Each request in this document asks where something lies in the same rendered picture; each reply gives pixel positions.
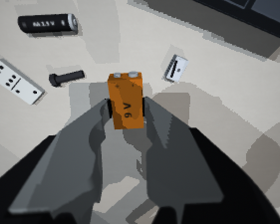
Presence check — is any black aa battery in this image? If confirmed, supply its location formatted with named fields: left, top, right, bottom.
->
left=18, top=14, right=78, bottom=34

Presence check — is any dark grey rack of three bins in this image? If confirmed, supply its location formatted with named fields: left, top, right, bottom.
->
left=192, top=0, right=280, bottom=38

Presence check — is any black bolt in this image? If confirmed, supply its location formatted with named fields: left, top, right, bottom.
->
left=49, top=71, right=84, bottom=87

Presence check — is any orange 9v battery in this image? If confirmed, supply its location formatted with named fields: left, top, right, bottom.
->
left=108, top=72, right=143, bottom=129

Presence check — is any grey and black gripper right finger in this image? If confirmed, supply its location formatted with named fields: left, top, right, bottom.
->
left=142, top=97, right=280, bottom=224

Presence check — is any white domino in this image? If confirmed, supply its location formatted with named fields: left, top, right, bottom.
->
left=0, top=59, right=45, bottom=105

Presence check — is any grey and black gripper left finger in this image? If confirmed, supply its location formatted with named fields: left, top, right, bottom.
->
left=0, top=99, right=113, bottom=224

